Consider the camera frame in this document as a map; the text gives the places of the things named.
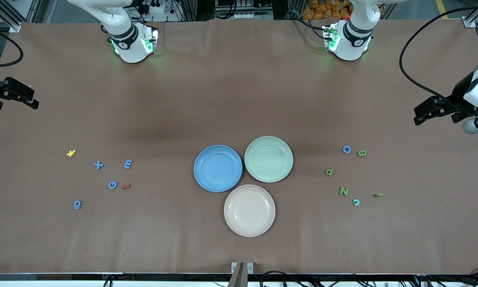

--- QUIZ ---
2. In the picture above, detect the green round plate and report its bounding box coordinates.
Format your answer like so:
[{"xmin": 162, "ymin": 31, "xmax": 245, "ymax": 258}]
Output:
[{"xmin": 244, "ymin": 136, "xmax": 294, "ymax": 183}]

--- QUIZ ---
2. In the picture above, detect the beige round plate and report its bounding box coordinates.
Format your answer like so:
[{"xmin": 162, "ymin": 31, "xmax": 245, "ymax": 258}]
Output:
[{"xmin": 223, "ymin": 184, "xmax": 276, "ymax": 238}]

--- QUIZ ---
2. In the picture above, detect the blue round plate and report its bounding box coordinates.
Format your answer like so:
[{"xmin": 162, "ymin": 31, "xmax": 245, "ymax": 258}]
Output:
[{"xmin": 194, "ymin": 145, "xmax": 243, "ymax": 193}]

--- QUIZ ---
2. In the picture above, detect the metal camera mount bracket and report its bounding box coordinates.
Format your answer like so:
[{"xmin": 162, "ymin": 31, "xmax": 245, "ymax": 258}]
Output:
[{"xmin": 228, "ymin": 262, "xmax": 254, "ymax": 287}]

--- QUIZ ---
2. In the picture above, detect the brown table cover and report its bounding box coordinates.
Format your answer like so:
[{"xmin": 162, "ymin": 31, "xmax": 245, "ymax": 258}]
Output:
[{"xmin": 0, "ymin": 18, "xmax": 478, "ymax": 275}]

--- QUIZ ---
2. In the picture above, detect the black base cable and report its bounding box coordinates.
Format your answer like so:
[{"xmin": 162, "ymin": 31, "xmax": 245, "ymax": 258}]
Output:
[{"xmin": 291, "ymin": 18, "xmax": 327, "ymax": 40}]

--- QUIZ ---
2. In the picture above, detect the white power strip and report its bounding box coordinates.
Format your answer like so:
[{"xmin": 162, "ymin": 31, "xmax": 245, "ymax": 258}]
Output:
[
  {"xmin": 143, "ymin": 0, "xmax": 164, "ymax": 14},
  {"xmin": 233, "ymin": 11, "xmax": 273, "ymax": 20}
]

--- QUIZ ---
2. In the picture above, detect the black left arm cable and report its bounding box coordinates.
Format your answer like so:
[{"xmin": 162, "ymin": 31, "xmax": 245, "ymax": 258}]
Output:
[{"xmin": 399, "ymin": 6, "xmax": 478, "ymax": 110}]

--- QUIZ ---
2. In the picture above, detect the bag of orange items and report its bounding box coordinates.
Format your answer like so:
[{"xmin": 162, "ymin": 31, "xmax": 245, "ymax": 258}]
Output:
[{"xmin": 302, "ymin": 0, "xmax": 353, "ymax": 20}]

